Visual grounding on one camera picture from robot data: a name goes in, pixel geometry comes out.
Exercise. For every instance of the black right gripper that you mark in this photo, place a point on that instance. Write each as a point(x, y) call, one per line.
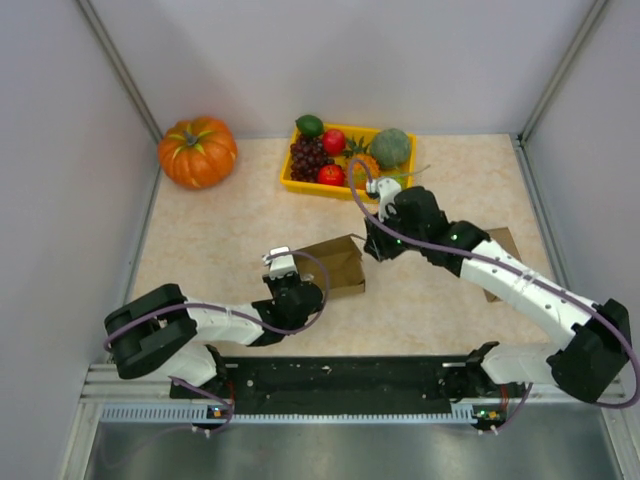
point(375, 243)

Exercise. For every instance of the brown cardboard box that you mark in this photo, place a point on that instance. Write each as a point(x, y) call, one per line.
point(502, 236)

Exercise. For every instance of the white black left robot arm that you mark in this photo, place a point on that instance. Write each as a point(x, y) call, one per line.
point(165, 332)

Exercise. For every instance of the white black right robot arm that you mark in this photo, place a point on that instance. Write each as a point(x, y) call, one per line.
point(588, 344)

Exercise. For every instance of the yellow plastic fruit tray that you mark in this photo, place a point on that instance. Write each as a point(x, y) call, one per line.
point(342, 193)

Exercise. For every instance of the light green apple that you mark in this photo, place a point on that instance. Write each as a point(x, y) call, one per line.
point(402, 177)

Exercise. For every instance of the orange horned melon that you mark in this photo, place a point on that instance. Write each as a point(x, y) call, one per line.
point(366, 166)

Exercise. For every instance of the red apple front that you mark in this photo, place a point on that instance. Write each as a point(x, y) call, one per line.
point(331, 175)

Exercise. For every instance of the red apple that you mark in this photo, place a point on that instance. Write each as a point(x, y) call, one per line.
point(331, 175)
point(334, 142)

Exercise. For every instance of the green netted melon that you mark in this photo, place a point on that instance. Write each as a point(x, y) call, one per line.
point(391, 148)

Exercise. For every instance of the red apple rear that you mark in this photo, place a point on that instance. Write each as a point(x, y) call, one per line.
point(334, 142)

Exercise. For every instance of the purple grape bunch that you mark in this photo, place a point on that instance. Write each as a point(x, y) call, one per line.
point(308, 157)

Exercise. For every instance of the dark green lime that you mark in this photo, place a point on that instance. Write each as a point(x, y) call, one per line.
point(310, 126)

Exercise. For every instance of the orange pumpkin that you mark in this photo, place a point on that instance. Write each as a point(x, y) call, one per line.
point(198, 154)

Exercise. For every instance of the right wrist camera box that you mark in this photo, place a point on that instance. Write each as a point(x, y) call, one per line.
point(384, 190)

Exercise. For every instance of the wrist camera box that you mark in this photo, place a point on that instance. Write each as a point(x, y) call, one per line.
point(280, 262)
point(384, 190)

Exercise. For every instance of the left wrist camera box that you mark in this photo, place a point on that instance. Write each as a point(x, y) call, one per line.
point(280, 262)

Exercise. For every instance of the aluminium frame post right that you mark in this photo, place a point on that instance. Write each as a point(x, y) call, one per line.
point(587, 28)

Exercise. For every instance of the aluminium frame post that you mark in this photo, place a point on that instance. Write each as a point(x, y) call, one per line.
point(587, 28)
point(118, 66)

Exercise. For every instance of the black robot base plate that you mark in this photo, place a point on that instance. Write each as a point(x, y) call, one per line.
point(351, 384)

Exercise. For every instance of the white slotted cable duct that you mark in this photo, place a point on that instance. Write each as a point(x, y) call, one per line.
point(205, 414)

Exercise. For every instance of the aluminium frame post left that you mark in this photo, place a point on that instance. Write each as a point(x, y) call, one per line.
point(118, 66)

